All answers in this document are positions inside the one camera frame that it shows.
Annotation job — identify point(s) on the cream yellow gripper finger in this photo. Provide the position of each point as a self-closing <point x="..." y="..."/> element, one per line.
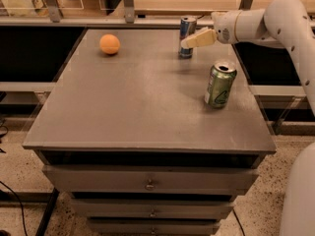
<point x="200" y="38"/>

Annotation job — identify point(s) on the blue silver redbull can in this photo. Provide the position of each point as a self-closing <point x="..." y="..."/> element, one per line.
<point x="187" y="27"/>

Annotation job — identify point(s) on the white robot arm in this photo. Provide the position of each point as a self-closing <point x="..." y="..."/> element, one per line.
<point x="283" y="24"/>

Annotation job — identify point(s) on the green soda can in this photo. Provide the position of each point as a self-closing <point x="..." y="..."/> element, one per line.
<point x="221" y="78"/>

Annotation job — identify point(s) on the orange ball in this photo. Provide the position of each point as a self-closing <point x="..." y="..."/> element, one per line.
<point x="109" y="44"/>

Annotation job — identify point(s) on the grey drawer cabinet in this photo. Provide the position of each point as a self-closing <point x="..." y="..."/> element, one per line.
<point x="131" y="139"/>

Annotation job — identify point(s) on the metal railing post middle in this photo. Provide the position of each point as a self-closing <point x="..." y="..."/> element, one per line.
<point x="129" y="11"/>

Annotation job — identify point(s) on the metal railing post left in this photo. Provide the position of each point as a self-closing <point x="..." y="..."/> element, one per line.
<point x="53" y="11"/>

